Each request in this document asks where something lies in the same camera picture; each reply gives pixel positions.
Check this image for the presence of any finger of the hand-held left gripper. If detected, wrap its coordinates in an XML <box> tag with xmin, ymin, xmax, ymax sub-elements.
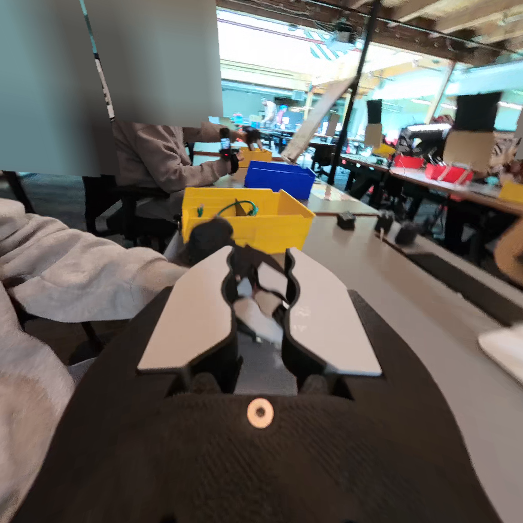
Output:
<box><xmin>257</xmin><ymin>261</ymin><xmax>291</xmax><ymax>306</ymax></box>
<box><xmin>237</xmin><ymin>294</ymin><xmax>285</xmax><ymax>344</ymax></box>

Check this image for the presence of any blue plastic bin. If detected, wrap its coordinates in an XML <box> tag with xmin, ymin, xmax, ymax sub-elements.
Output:
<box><xmin>244</xmin><ymin>160</ymin><xmax>317</xmax><ymax>201</ymax></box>

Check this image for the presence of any grey desk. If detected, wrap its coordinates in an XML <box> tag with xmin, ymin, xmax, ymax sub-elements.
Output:
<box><xmin>163</xmin><ymin>172</ymin><xmax>523</xmax><ymax>523</ymax></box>

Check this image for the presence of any white screen stand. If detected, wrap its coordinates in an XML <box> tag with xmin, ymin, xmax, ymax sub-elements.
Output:
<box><xmin>477</xmin><ymin>325</ymin><xmax>523</xmax><ymax>385</ymax></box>

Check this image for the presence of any person's grey hoodie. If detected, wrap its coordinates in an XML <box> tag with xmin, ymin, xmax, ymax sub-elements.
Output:
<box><xmin>0</xmin><ymin>282</ymin><xmax>76</xmax><ymax>523</ymax></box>

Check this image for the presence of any black office chair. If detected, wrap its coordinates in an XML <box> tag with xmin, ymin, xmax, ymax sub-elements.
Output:
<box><xmin>83</xmin><ymin>175</ymin><xmax>174</xmax><ymax>248</ymax></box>

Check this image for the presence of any yellow plastic bin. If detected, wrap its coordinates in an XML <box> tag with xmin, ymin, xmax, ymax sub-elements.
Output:
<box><xmin>238</xmin><ymin>146</ymin><xmax>273</xmax><ymax>169</ymax></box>
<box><xmin>181</xmin><ymin>187</ymin><xmax>316</xmax><ymax>255</ymax></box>

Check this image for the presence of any person's left forearm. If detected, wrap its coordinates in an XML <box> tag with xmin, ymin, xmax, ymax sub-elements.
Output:
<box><xmin>0</xmin><ymin>198</ymin><xmax>189</xmax><ymax>323</ymax></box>

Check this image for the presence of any green ethernet cable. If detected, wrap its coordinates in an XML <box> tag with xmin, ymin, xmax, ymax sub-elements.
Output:
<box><xmin>196</xmin><ymin>199</ymin><xmax>260</xmax><ymax>218</ymax></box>

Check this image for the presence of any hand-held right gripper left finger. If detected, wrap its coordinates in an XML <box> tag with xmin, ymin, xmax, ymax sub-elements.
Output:
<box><xmin>137</xmin><ymin>245</ymin><xmax>239</xmax><ymax>391</ymax></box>

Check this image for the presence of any black steel pole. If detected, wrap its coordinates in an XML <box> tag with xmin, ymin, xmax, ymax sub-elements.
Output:
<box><xmin>326</xmin><ymin>0</ymin><xmax>384</xmax><ymax>185</ymax></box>

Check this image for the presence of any beige and black desk screen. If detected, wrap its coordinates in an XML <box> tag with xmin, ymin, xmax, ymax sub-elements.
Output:
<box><xmin>364</xmin><ymin>99</ymin><xmax>384</xmax><ymax>148</ymax></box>
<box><xmin>442</xmin><ymin>92</ymin><xmax>504</xmax><ymax>173</ymax></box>

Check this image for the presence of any black desk mat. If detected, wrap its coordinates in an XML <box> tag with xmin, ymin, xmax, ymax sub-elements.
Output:
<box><xmin>405</xmin><ymin>244</ymin><xmax>523</xmax><ymax>327</ymax></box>

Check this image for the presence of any leaning wooden board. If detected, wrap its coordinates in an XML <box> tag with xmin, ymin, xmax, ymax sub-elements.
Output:
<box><xmin>280</xmin><ymin>77</ymin><xmax>357</xmax><ymax>165</ymax></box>

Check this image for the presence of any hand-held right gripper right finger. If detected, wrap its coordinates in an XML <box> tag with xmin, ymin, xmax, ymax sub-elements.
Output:
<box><xmin>283</xmin><ymin>247</ymin><xmax>383</xmax><ymax>391</ymax></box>

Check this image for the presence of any wood-framed black screen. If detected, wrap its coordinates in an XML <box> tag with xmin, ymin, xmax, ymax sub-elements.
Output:
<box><xmin>494</xmin><ymin>221</ymin><xmax>523</xmax><ymax>287</ymax></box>

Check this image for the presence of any black charger dock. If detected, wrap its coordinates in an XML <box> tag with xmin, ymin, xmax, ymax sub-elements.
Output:
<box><xmin>394</xmin><ymin>221</ymin><xmax>422</xmax><ymax>247</ymax></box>
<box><xmin>374</xmin><ymin>210</ymin><xmax>395</xmax><ymax>237</ymax></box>

